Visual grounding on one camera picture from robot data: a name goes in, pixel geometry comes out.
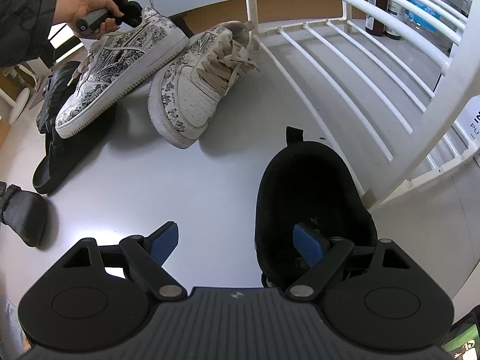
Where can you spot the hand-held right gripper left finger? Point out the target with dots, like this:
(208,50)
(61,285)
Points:
(163,243)

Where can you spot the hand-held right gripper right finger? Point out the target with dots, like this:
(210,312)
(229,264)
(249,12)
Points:
(307,243)

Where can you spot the black mesh sneaker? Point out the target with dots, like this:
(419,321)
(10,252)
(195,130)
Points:
(300,183)

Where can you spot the white printed sneaker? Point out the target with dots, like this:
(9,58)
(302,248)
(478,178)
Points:
(112,82)
(191,93)

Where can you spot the black chunky shoe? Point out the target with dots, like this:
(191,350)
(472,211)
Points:
(60,86)

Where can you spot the white shoe rack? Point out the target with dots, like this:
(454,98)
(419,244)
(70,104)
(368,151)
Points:
(250,0)

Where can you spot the black fabric clog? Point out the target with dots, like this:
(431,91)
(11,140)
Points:
(26,213)
(56,165)

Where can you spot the person's left forearm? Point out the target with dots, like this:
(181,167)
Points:
(22,26)

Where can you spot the person's left hand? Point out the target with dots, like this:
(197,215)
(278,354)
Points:
(75,5)

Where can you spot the black framed glass door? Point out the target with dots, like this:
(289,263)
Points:
(67,35)

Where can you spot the white standing fan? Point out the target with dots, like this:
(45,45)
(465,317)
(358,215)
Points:
(22,100)

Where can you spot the dark screen device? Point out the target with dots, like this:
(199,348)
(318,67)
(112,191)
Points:
(463,339)

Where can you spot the white printed carton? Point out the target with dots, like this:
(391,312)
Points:
(473,120)

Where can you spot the clear water jug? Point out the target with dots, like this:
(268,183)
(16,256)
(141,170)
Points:
(431,7)

